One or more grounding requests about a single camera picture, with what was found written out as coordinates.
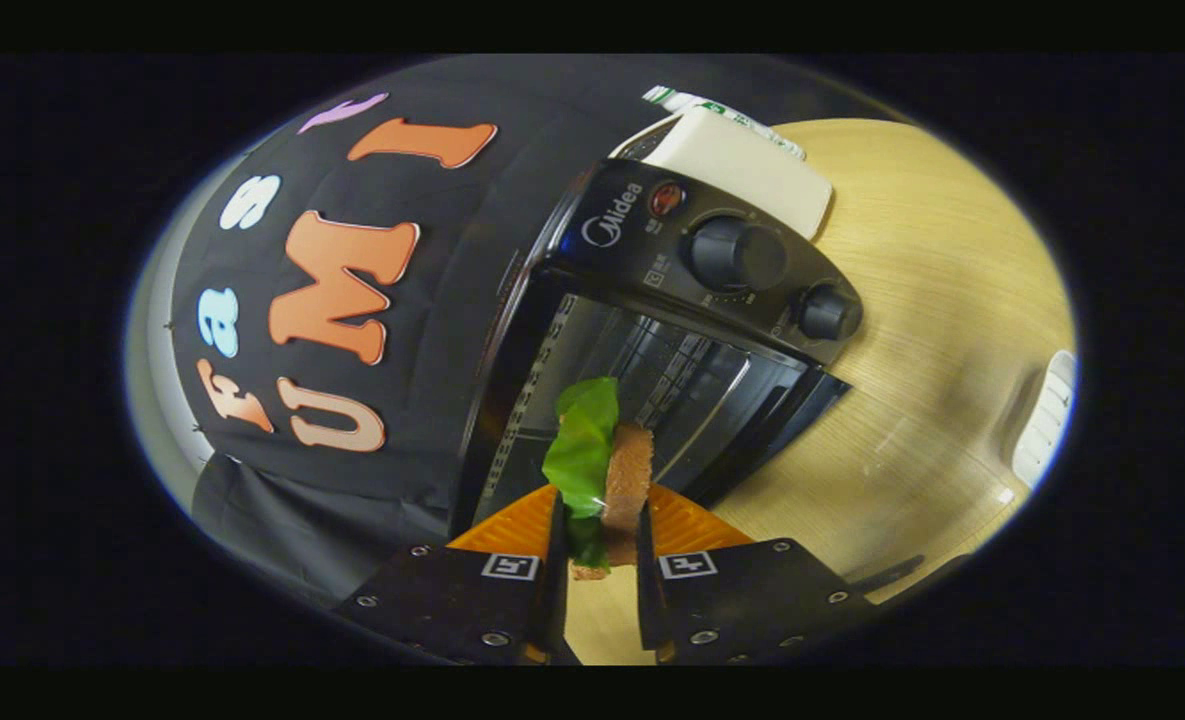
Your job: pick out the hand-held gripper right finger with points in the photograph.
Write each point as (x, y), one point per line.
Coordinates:
(752, 600)

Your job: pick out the white bread slice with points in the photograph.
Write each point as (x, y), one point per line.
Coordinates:
(630, 475)

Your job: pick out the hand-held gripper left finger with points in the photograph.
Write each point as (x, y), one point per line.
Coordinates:
(452, 605)

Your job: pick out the green lettuce leaf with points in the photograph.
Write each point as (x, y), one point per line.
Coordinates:
(582, 450)

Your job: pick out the white rectangular box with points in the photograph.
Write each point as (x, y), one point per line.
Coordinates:
(742, 175)

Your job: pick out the white bottle with green label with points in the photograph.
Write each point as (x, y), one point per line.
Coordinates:
(742, 115)

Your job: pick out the white ribbed tray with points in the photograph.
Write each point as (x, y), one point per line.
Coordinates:
(1044, 420)

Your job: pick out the black toaster oven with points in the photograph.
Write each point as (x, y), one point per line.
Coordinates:
(632, 255)

